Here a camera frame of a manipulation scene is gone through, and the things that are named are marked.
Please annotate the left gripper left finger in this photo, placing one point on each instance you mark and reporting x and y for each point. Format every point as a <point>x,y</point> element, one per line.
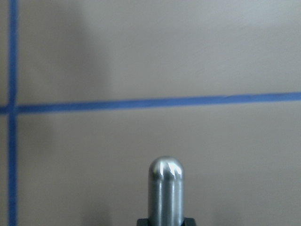
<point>142,222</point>

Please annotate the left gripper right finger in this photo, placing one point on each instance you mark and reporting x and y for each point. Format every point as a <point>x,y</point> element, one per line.
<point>189,222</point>

